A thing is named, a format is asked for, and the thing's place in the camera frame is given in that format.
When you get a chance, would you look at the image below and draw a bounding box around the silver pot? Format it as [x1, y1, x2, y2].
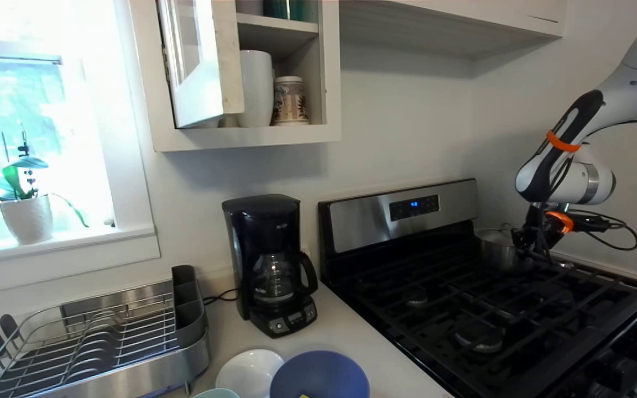
[476, 226, 536, 275]

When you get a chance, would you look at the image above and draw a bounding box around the stainless steel gas stove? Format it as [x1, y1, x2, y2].
[318, 178, 637, 398]

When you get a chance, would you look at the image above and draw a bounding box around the potted orchid in white pot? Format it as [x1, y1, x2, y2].
[0, 130, 90, 246]

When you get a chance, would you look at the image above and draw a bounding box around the white range hood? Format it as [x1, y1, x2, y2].
[339, 0, 568, 61]

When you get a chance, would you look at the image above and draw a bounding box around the blue bowl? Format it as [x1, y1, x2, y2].
[270, 350, 370, 398]

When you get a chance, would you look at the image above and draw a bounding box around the glass coffee carafe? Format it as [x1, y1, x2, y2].
[252, 251, 319, 302]

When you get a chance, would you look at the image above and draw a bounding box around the black coffee maker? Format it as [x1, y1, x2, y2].
[222, 193, 320, 339]

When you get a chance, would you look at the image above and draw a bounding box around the patterned ceramic mug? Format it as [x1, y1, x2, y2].
[272, 76, 310, 127]

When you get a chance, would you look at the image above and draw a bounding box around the tall white mug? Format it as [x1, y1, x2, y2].
[238, 50, 274, 128]

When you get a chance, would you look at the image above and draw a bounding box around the white bowl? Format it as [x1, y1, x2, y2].
[215, 348, 285, 398]

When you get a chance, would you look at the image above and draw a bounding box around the row of teal cups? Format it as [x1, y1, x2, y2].
[263, 0, 320, 23]

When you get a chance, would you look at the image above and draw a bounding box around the white cabinet door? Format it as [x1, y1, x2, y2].
[156, 0, 245, 129]

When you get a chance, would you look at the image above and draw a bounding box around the grey utensil holder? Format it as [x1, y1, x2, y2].
[171, 264, 206, 333]

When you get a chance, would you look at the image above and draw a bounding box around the metal dish rack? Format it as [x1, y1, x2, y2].
[0, 264, 212, 398]

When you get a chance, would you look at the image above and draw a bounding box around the window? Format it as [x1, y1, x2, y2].
[0, 0, 161, 284]

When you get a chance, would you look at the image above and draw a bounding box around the white wall cabinet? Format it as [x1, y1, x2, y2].
[128, 0, 343, 153]

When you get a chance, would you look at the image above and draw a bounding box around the black cable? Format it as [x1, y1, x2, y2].
[202, 287, 241, 306]

